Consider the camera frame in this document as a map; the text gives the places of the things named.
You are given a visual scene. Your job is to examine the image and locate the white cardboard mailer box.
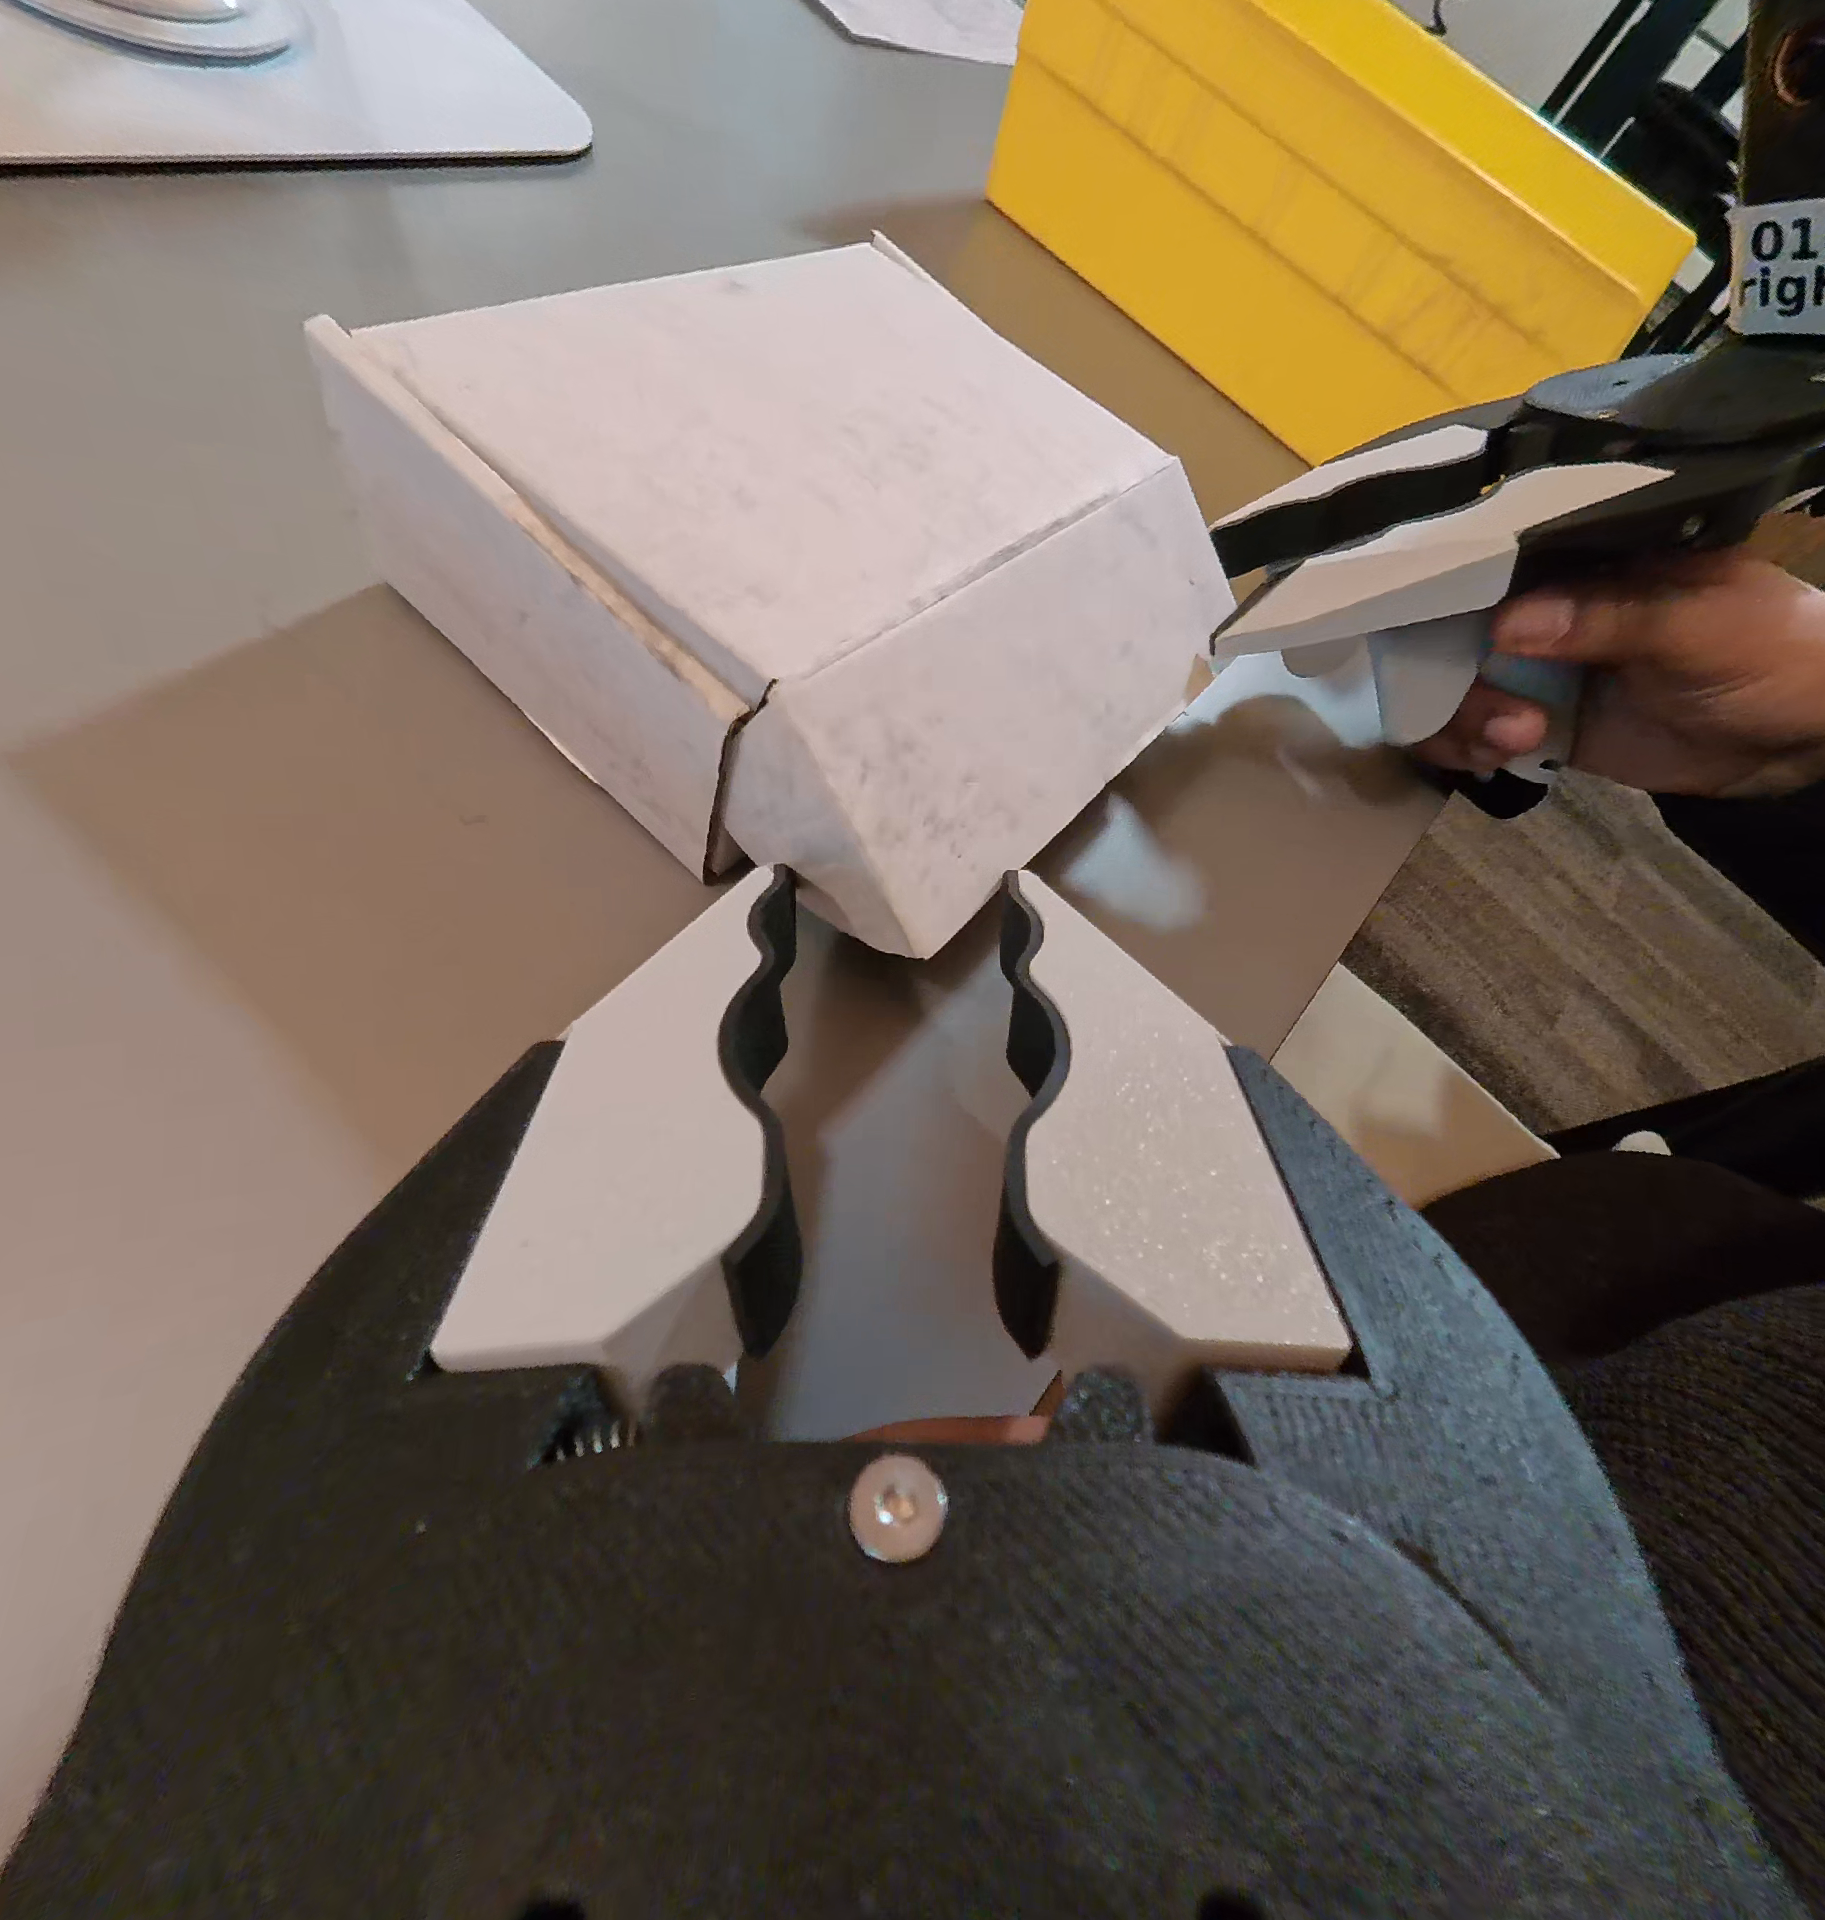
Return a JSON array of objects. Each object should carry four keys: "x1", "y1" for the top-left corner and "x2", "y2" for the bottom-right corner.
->
[{"x1": 304, "y1": 232, "x2": 1238, "y2": 962}]

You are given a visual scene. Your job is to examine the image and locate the person's right forearm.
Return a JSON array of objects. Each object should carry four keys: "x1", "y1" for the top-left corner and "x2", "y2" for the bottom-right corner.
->
[{"x1": 1542, "y1": 743, "x2": 1825, "y2": 1202}]

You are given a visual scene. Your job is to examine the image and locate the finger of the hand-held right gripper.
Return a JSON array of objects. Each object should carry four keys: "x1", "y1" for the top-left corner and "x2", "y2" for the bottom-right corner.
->
[
  {"x1": 1209, "y1": 460, "x2": 1680, "y2": 673},
  {"x1": 1209, "y1": 399, "x2": 1533, "y2": 583}
]

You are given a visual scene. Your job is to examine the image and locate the blue white paper sheet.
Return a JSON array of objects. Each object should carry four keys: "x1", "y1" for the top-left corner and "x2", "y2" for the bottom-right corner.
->
[{"x1": 805, "y1": 0, "x2": 1027, "y2": 70}]

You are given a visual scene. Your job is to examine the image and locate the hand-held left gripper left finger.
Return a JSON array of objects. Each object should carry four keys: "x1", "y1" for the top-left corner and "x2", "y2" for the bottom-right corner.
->
[{"x1": 431, "y1": 866, "x2": 807, "y2": 1420}]

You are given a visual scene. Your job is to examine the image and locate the person's right hand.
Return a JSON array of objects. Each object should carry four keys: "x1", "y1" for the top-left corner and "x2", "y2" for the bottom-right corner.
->
[{"x1": 1414, "y1": 557, "x2": 1825, "y2": 802}]

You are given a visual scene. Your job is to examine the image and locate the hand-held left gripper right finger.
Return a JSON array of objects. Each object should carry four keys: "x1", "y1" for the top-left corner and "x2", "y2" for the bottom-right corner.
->
[{"x1": 990, "y1": 871, "x2": 1359, "y2": 1420}]

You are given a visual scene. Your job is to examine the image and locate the person's black sweater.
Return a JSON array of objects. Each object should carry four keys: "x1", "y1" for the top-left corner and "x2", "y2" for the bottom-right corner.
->
[{"x1": 1429, "y1": 1147, "x2": 1825, "y2": 1920}]

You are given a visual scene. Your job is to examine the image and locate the grey desk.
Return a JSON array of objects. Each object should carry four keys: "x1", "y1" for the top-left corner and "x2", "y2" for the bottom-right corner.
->
[{"x1": 0, "y1": 0, "x2": 1558, "y2": 1920}]

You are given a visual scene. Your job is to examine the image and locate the yellow plastic bin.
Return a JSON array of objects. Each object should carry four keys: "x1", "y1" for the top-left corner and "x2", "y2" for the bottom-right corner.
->
[{"x1": 989, "y1": 0, "x2": 1702, "y2": 465}]

